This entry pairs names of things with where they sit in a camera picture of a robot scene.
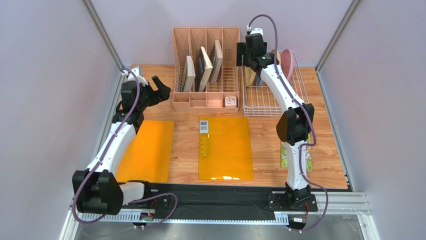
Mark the yellow bear plate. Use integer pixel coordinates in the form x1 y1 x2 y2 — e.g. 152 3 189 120
244 66 257 86

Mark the blue plate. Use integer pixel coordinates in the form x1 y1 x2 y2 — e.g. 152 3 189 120
255 75 264 86

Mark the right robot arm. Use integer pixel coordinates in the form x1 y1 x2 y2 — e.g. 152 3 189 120
236 31 315 210

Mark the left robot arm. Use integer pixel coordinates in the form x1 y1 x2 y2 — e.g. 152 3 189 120
72 75 171 216

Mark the left book blue cover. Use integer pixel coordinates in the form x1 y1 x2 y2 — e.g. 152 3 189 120
181 55 196 92

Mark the pink plate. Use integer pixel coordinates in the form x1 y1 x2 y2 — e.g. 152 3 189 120
280 49 295 82

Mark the right book grey cover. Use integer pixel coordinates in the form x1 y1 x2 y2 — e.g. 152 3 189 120
210 40 223 84

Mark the pink plastic file organizer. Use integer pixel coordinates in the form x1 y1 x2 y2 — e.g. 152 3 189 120
171 27 241 113

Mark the middle book black cover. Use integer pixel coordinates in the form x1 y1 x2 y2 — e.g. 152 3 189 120
195 46 213 92

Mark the white power adapter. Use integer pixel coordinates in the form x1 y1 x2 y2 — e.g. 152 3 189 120
224 96 238 108

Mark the left orange plastic sheet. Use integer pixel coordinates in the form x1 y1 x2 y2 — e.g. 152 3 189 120
115 120 174 183

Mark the orange plastic sheet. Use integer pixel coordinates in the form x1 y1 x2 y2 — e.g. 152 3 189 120
198 116 254 181
115 120 174 183

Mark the centre orange plastic sheet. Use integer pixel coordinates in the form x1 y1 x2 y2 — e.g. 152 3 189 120
198 116 254 181

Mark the green treehouse book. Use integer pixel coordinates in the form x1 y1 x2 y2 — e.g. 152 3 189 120
280 142 313 173

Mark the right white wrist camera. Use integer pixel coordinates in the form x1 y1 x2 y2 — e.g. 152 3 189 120
246 25 264 35

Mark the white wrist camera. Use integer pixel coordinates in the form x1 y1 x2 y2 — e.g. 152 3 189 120
120 66 149 87
246 25 264 35

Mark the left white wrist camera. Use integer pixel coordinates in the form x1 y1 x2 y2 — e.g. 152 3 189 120
120 66 149 87

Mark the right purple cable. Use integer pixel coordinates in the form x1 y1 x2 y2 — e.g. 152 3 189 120
246 13 330 233

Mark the white wire dish rack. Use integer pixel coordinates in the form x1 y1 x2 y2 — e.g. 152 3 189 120
241 50 310 117

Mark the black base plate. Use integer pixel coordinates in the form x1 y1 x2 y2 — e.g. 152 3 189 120
124 183 322 221

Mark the aluminium rail frame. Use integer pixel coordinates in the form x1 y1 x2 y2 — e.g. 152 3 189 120
60 184 380 240

